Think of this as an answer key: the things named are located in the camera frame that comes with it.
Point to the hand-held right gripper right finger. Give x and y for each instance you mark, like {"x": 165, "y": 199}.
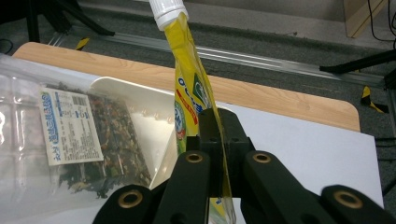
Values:
{"x": 238, "y": 146}

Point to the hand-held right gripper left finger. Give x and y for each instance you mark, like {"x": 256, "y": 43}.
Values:
{"x": 210, "y": 133}

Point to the yellow pouch with white cap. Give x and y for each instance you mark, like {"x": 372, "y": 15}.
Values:
{"x": 186, "y": 77}

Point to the white table mat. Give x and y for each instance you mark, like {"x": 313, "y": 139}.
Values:
{"x": 295, "y": 155}

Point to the white plastic container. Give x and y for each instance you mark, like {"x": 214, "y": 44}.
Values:
{"x": 149, "y": 124}

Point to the black metal stand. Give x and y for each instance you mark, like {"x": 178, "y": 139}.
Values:
{"x": 62, "y": 15}
{"x": 361, "y": 63}

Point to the wooden desk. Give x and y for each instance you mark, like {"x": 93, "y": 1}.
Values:
{"x": 361, "y": 17}

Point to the clear bag of dried vegetables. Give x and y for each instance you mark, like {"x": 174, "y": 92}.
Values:
{"x": 115, "y": 133}

